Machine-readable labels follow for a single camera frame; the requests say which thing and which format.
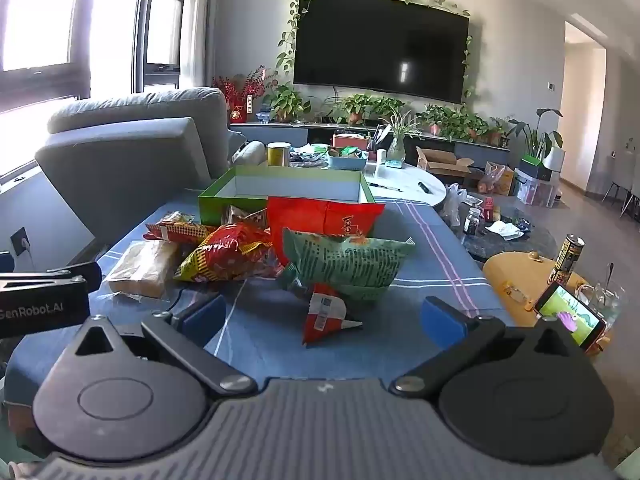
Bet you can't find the green cardboard box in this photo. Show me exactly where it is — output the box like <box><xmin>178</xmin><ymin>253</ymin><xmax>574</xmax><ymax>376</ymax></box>
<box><xmin>198</xmin><ymin>166</ymin><xmax>375</xmax><ymax>226</ymax></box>

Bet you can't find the red yellow snack bag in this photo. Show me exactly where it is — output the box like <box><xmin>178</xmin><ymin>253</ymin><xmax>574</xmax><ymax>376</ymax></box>
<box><xmin>174</xmin><ymin>222</ymin><xmax>282</xmax><ymax>283</ymax></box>

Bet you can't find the ivy vine around television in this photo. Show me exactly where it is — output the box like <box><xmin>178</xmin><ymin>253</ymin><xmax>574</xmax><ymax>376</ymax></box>
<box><xmin>275</xmin><ymin>0</ymin><xmax>475</xmax><ymax>101</ymax></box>

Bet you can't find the open cardboard box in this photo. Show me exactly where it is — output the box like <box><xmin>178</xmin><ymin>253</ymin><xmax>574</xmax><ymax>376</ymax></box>
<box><xmin>416</xmin><ymin>148</ymin><xmax>474</xmax><ymax>177</ymax></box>

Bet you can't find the white round coffee table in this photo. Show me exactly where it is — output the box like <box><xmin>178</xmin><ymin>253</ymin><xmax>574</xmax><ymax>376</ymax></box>
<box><xmin>290</xmin><ymin>159</ymin><xmax>447</xmax><ymax>208</ymax></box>

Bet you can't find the glass vase with plant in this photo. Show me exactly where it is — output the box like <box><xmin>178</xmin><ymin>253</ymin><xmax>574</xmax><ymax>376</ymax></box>
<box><xmin>385</xmin><ymin>110</ymin><xmax>420</xmax><ymax>168</ymax></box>

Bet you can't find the potted green plant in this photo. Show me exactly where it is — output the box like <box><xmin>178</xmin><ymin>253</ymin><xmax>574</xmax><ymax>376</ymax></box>
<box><xmin>266</xmin><ymin>84</ymin><xmax>311</xmax><ymax>124</ymax></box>

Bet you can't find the light blue tray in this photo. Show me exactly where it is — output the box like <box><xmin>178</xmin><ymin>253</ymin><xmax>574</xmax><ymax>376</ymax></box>
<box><xmin>326</xmin><ymin>152</ymin><xmax>368</xmax><ymax>171</ymax></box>

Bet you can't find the black yellow drink can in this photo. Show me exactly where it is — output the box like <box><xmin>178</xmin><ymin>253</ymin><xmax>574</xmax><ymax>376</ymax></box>
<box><xmin>547</xmin><ymin>234</ymin><xmax>585</xmax><ymax>285</ymax></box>

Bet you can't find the green chip bag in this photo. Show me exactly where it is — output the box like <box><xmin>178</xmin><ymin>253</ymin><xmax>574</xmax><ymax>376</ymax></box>
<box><xmin>277</xmin><ymin>228</ymin><xmax>416</xmax><ymax>302</ymax></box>

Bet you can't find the yellow round stool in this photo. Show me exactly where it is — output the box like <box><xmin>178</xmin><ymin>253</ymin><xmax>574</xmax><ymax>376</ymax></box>
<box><xmin>483</xmin><ymin>252</ymin><xmax>611</xmax><ymax>356</ymax></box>

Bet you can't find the tall plant in white pot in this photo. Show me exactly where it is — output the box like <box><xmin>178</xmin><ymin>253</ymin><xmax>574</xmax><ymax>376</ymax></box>
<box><xmin>508</xmin><ymin>107</ymin><xmax>564</xmax><ymax>166</ymax></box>

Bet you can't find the red flower arrangement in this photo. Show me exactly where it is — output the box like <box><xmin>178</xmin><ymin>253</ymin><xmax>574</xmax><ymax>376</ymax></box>
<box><xmin>213</xmin><ymin>65</ymin><xmax>279</xmax><ymax>124</ymax></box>

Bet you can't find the wall power socket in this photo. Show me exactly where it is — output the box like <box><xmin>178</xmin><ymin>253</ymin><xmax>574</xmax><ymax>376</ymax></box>
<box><xmin>10</xmin><ymin>228</ymin><xmax>30</xmax><ymax>257</ymax></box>

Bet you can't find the orange striped snack packet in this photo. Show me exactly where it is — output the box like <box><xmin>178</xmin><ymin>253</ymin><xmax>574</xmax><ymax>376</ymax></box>
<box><xmin>143</xmin><ymin>211</ymin><xmax>216</xmax><ymax>245</ymax></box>

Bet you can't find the yellow lidded can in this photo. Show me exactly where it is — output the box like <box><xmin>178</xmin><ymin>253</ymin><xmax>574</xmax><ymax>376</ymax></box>
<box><xmin>267</xmin><ymin>142</ymin><xmax>291</xmax><ymax>167</ymax></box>

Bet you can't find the red white triangular snack packet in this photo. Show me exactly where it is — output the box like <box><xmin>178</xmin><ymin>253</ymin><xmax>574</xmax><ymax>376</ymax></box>
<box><xmin>303</xmin><ymin>284</ymin><xmax>362</xmax><ymax>344</ymax></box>

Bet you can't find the grey sofa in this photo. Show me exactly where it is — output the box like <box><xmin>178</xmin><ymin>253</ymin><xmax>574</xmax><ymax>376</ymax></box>
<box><xmin>35</xmin><ymin>87</ymin><xmax>246</xmax><ymax>246</ymax></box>

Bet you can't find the tan bread package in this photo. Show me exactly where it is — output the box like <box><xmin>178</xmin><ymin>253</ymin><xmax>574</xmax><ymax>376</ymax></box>
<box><xmin>104</xmin><ymin>240</ymin><xmax>180</xmax><ymax>299</ymax></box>

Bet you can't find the black wall television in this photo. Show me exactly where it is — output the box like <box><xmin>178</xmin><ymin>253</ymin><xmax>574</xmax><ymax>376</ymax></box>
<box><xmin>292</xmin><ymin>0</ymin><xmax>471</xmax><ymax>105</ymax></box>

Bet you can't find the dark marble side table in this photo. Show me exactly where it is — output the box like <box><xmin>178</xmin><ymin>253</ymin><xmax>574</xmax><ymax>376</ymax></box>
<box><xmin>452</xmin><ymin>195</ymin><xmax>558</xmax><ymax>263</ymax></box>

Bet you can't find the smartphone with lit screen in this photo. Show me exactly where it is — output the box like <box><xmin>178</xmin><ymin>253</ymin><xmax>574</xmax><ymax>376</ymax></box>
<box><xmin>534</xmin><ymin>283</ymin><xmax>606</xmax><ymax>352</ymax></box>

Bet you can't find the blue striped tablecloth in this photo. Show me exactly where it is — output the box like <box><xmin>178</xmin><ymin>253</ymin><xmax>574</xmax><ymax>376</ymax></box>
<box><xmin>4</xmin><ymin>188</ymin><xmax>516</xmax><ymax>406</ymax></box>

